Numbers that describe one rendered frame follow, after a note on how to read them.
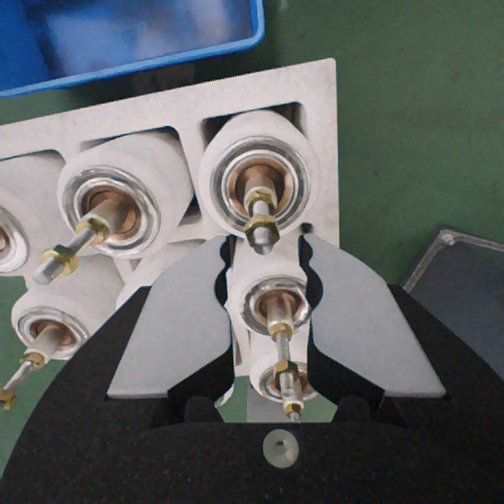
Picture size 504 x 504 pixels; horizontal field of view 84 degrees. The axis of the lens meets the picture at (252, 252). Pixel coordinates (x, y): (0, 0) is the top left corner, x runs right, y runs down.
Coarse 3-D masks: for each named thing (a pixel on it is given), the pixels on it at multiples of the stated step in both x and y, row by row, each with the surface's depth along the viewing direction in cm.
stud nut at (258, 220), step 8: (256, 216) 14; (264, 216) 15; (272, 216) 15; (248, 224) 15; (256, 224) 14; (264, 224) 14; (272, 224) 14; (248, 232) 14; (272, 232) 14; (248, 240) 15
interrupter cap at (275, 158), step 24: (240, 144) 19; (264, 144) 19; (288, 144) 19; (216, 168) 20; (240, 168) 20; (264, 168) 20; (288, 168) 20; (216, 192) 21; (240, 192) 21; (288, 192) 21; (240, 216) 22; (288, 216) 22
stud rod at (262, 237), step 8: (256, 208) 17; (264, 208) 17; (256, 232) 14; (264, 232) 14; (256, 240) 13; (264, 240) 13; (272, 240) 14; (256, 248) 13; (264, 248) 13; (272, 248) 14
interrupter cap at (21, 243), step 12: (0, 216) 22; (12, 216) 22; (0, 228) 23; (12, 228) 23; (0, 240) 24; (12, 240) 23; (24, 240) 23; (0, 252) 24; (12, 252) 24; (24, 252) 24; (0, 264) 25; (12, 264) 25
